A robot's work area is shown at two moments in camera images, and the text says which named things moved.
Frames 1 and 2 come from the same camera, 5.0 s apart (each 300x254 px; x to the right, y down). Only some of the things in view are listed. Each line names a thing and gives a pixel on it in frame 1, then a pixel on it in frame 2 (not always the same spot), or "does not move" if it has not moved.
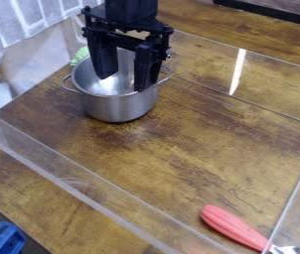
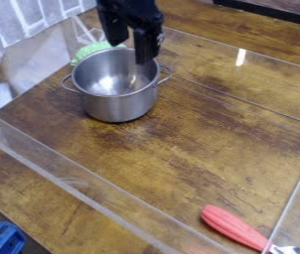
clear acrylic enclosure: x=134 y=139 does not move
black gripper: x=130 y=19 to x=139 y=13
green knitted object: x=82 y=53 does not move
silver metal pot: x=109 y=98 does not move
